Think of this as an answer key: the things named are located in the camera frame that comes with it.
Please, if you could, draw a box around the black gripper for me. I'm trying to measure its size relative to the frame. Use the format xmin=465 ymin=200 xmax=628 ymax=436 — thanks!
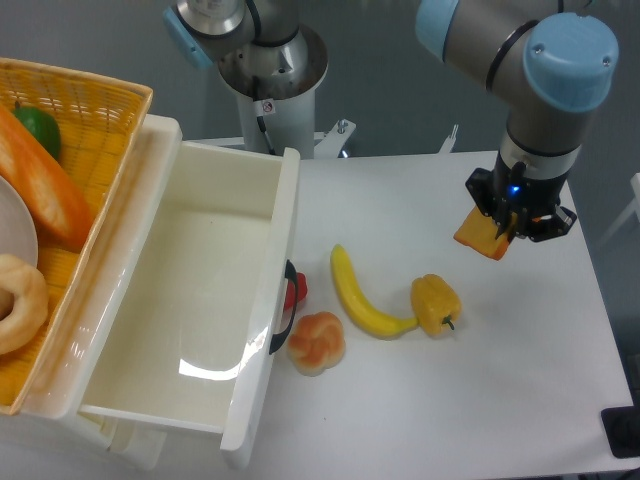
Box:
xmin=465 ymin=155 xmax=577 ymax=242

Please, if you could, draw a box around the orange bread slice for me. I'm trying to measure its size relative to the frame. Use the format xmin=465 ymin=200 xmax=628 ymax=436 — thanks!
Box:
xmin=453 ymin=207 xmax=513 ymax=261

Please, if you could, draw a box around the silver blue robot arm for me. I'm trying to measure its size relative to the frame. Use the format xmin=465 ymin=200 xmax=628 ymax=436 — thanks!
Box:
xmin=163 ymin=1 xmax=619 ymax=242

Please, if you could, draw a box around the round bread roll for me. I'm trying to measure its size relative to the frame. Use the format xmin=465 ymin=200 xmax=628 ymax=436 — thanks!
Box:
xmin=287 ymin=311 xmax=346 ymax=376

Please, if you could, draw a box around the white open upper drawer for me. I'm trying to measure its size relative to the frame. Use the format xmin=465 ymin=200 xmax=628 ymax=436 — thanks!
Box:
xmin=79 ymin=141 xmax=301 ymax=470

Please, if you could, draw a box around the white drawer cabinet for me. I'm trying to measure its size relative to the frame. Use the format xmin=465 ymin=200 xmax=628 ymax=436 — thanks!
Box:
xmin=1 ymin=115 xmax=182 ymax=470

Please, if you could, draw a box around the yellow bell pepper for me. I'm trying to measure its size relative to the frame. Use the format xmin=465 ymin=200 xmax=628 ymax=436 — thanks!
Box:
xmin=410 ymin=274 xmax=462 ymax=336

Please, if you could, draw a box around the white chair part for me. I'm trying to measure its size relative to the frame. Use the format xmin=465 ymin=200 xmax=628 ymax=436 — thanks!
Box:
xmin=595 ymin=173 xmax=640 ymax=250

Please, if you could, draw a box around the yellow banana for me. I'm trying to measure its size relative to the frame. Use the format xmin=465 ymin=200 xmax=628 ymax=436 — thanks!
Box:
xmin=330 ymin=244 xmax=418 ymax=339

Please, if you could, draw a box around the red pepper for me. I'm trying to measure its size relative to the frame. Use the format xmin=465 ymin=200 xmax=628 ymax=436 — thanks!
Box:
xmin=283 ymin=272 xmax=308 ymax=311

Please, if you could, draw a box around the black device at edge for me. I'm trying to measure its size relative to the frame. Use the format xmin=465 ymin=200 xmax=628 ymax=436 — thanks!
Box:
xmin=601 ymin=406 xmax=640 ymax=459

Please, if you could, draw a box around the yellow wicker basket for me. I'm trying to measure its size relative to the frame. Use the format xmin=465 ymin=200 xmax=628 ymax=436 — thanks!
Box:
xmin=1 ymin=58 xmax=153 ymax=415

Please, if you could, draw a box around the orange baguette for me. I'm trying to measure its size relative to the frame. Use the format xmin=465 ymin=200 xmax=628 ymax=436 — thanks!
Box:
xmin=1 ymin=107 xmax=94 ymax=253

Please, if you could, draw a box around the green avocado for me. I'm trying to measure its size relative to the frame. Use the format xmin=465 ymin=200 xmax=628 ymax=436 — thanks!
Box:
xmin=13 ymin=102 xmax=62 ymax=161

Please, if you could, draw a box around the white plate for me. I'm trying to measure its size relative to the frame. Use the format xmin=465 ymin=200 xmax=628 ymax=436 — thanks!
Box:
xmin=0 ymin=178 xmax=38 ymax=267

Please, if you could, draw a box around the beige bagel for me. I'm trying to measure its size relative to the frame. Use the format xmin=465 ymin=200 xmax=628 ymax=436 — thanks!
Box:
xmin=1 ymin=254 xmax=49 ymax=355

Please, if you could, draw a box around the white table frame bracket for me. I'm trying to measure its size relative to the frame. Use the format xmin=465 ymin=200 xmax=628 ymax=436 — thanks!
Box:
xmin=438 ymin=124 xmax=459 ymax=154

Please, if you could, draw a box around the black drawer handle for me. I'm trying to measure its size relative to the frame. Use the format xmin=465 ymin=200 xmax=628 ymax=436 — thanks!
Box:
xmin=269 ymin=260 xmax=298 ymax=355

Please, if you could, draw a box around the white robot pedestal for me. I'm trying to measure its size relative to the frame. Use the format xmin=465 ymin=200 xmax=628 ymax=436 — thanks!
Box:
xmin=218 ymin=25 xmax=356 ymax=159

